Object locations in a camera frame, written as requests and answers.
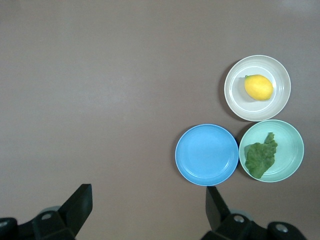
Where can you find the off-white plate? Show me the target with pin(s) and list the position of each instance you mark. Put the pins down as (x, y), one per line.
(257, 112)

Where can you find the blue plate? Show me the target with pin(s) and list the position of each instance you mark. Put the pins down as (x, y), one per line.
(206, 155)

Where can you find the green lettuce leaf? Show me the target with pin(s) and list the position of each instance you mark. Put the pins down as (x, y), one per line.
(260, 157)

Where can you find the mint green plate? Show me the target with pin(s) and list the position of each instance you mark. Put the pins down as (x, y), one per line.
(287, 150)

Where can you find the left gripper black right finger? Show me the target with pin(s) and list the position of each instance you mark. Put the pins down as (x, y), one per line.
(220, 217)

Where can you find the yellow lemon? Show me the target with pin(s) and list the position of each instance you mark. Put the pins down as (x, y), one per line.
(258, 87)

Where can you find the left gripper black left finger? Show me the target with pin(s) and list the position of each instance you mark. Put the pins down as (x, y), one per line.
(72, 215)

